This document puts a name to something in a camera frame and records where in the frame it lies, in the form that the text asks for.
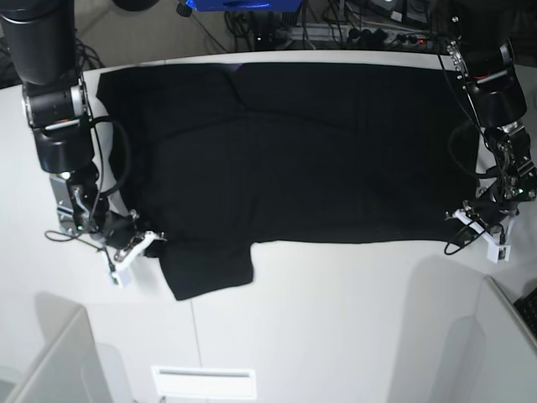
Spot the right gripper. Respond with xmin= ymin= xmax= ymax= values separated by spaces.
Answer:
xmin=90 ymin=209 xmax=167 ymax=263

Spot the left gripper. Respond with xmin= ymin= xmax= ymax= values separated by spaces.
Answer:
xmin=445 ymin=198 xmax=519 ymax=243

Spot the black T-shirt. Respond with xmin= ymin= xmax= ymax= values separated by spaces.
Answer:
xmin=96 ymin=63 xmax=478 ymax=301

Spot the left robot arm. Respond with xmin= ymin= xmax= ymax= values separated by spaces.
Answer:
xmin=432 ymin=1 xmax=536 ymax=239

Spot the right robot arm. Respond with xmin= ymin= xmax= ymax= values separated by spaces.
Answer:
xmin=1 ymin=1 xmax=164 ymax=267

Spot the black keyboard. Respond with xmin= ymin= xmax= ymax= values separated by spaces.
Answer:
xmin=514 ymin=289 xmax=537 ymax=337

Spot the white table grommet plate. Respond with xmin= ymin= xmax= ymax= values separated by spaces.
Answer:
xmin=151 ymin=366 xmax=258 ymax=400

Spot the white power strip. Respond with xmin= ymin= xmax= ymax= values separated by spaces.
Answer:
xmin=347 ymin=27 xmax=435 ymax=44

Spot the blue box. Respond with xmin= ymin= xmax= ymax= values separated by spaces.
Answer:
xmin=186 ymin=0 xmax=302 ymax=12

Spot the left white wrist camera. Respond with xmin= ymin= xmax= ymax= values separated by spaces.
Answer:
xmin=487 ymin=243 xmax=511 ymax=264

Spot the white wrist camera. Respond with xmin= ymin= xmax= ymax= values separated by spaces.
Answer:
xmin=487 ymin=243 xmax=511 ymax=264
xmin=108 ymin=269 xmax=132 ymax=288

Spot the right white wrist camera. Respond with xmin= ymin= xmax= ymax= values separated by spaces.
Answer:
xmin=108 ymin=269 xmax=132 ymax=288

